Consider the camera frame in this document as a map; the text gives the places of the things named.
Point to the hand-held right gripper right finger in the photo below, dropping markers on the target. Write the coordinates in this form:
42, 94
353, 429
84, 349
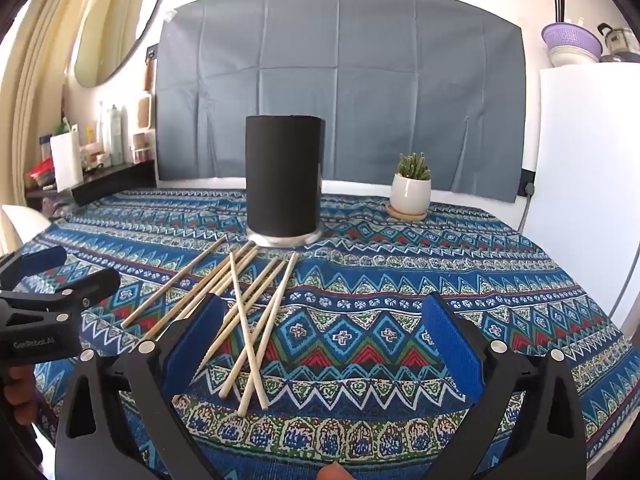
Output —
452, 345

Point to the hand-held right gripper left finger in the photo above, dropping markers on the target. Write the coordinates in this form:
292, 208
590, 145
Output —
195, 342

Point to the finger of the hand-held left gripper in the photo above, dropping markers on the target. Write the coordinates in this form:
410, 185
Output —
42, 260
90, 287

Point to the set of wooden chopsticks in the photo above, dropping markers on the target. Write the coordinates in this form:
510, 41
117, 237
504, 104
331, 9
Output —
270, 310

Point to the black cylindrical utensil holder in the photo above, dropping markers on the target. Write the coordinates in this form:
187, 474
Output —
282, 175

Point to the black upright utensils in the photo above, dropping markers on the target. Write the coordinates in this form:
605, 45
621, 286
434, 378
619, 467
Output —
559, 7

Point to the person's left hand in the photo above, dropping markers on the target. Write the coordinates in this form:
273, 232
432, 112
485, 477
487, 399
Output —
17, 390

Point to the person's right hand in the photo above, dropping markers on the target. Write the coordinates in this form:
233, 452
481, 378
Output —
334, 472

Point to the white chair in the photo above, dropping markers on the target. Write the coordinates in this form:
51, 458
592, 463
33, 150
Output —
20, 230

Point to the red lidded container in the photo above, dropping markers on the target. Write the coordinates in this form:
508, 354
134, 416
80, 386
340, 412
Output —
41, 172

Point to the white paper towel roll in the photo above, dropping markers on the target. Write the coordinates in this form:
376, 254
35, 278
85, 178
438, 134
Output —
66, 162

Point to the black side shelf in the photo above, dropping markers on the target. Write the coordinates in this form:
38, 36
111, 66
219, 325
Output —
110, 182

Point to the blue patterned tablecloth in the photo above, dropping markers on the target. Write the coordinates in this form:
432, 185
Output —
350, 310

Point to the round wooden coaster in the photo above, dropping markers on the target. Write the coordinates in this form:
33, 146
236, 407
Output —
406, 215

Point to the tall grey spray bottle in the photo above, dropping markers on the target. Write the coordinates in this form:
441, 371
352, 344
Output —
116, 135

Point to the succulent in white pot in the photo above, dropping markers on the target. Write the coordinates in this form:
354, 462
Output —
410, 190

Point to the cream curtain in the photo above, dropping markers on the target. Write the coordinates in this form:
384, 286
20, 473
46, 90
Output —
35, 85

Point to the white refrigerator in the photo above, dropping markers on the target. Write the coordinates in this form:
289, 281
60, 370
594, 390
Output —
580, 160

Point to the grey cloth backdrop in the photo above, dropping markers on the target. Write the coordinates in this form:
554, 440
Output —
350, 60

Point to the white bowl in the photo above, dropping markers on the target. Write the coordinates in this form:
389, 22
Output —
570, 57

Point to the purple colander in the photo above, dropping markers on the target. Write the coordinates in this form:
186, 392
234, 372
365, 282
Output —
570, 35

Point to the metal pot with lid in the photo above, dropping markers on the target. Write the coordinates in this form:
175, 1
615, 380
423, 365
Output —
620, 42

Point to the black wall socket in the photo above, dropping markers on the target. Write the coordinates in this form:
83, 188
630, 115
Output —
527, 182

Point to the wooden wall box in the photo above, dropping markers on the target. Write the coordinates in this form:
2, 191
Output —
146, 111

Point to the round wall mirror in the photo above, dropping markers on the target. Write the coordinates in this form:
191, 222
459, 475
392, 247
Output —
117, 25

